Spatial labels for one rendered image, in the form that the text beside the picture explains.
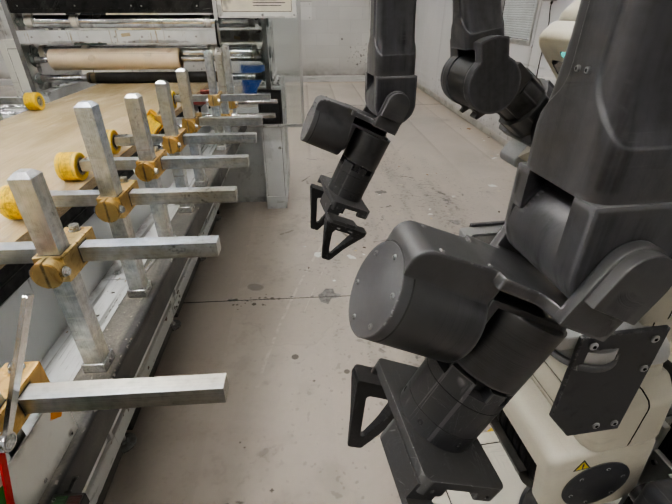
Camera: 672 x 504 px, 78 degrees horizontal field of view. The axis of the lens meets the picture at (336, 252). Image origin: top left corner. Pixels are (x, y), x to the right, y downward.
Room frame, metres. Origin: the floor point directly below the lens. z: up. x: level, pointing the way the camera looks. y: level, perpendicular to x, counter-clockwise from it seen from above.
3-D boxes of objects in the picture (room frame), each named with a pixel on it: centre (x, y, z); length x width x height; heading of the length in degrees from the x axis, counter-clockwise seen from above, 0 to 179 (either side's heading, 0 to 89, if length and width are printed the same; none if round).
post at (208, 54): (2.11, 0.59, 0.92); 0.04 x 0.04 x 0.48; 4
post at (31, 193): (0.61, 0.48, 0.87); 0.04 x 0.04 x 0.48; 4
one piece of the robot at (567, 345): (0.45, -0.28, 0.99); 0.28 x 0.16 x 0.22; 9
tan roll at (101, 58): (2.92, 1.19, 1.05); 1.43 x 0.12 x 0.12; 94
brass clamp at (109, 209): (0.89, 0.50, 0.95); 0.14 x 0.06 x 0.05; 4
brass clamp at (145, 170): (1.13, 0.52, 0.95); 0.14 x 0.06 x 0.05; 4
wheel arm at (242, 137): (1.40, 0.52, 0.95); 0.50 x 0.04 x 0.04; 94
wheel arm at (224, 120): (1.66, 0.47, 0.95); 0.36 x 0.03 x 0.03; 94
